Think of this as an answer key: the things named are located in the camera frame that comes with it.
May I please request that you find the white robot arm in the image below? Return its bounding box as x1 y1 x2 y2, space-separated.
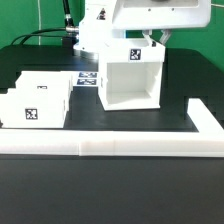
74 0 211 57

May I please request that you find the black raised platform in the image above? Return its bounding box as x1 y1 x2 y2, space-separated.
0 45 224 131

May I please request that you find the white rear drawer tray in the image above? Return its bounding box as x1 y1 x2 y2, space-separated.
16 71 72 89

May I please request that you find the white front drawer tray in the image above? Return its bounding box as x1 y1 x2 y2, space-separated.
0 89 69 128

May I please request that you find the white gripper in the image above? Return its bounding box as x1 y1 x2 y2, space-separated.
112 0 211 46

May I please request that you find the white L-shaped wall fence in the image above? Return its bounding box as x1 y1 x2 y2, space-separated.
0 98 224 157

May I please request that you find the white drawer cabinet box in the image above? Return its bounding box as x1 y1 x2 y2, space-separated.
98 38 165 111

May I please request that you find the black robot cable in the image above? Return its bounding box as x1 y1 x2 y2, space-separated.
10 0 80 47

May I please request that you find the white drawer tray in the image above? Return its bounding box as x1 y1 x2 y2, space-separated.
0 89 69 128
16 71 72 89

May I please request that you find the white fiducial marker plate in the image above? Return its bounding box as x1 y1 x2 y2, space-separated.
63 71 98 87

